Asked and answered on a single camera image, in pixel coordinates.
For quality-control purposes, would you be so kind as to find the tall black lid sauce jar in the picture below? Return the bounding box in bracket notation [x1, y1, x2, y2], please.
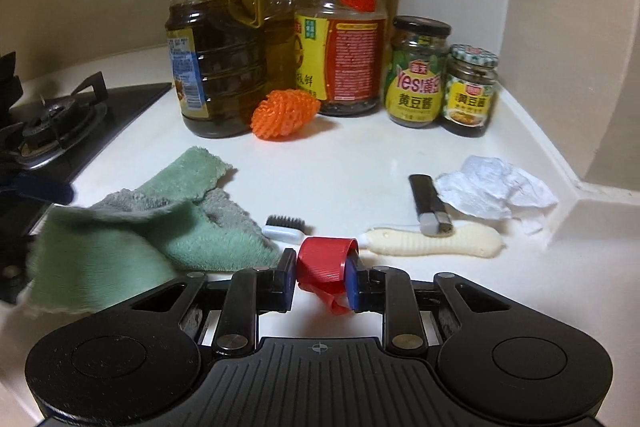
[383, 15, 454, 128]

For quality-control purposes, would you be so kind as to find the blue label oil bottle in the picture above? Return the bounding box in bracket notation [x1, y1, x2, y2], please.
[164, 0, 269, 139]

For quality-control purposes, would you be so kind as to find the cream handle toothbrush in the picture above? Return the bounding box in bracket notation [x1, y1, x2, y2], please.
[261, 213, 503, 259]

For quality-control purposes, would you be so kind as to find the clear yellow oil bottle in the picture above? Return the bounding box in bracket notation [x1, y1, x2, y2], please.
[247, 0, 302, 98]

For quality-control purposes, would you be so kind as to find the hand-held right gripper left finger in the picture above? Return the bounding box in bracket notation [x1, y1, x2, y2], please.
[82, 249, 297, 354]

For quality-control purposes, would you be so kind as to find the light green microfiber cloth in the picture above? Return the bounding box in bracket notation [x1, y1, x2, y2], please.
[24, 201, 282, 315]

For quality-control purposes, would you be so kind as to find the black stove pan support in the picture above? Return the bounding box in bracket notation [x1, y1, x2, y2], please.
[0, 52, 109, 158]

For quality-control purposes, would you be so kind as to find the orange foam net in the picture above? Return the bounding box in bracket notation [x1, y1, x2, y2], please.
[251, 89, 322, 142]

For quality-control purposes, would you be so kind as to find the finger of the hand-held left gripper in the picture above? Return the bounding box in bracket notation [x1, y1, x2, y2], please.
[14, 173, 77, 208]

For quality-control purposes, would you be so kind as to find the short checkered lid sauce jar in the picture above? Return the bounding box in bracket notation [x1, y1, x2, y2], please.
[439, 44, 501, 138]

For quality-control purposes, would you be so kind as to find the dark green cloth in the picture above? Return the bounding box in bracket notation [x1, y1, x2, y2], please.
[142, 146, 235, 204]

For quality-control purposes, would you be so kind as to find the red bottle cap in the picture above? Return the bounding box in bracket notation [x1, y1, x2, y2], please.
[296, 236, 361, 316]

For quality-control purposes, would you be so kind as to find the black lighter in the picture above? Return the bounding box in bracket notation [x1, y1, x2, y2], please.
[408, 174, 454, 238]

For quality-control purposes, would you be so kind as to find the orange handle oil bottle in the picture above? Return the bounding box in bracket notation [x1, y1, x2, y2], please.
[294, 0, 389, 116]

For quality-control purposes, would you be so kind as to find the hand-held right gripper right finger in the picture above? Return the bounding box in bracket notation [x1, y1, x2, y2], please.
[345, 249, 556, 354]

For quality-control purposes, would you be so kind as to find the black gas stove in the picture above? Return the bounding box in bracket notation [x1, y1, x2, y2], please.
[0, 52, 174, 238]

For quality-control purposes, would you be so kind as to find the crumpled white tissue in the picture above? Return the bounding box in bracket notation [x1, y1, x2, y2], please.
[434, 155, 559, 236]

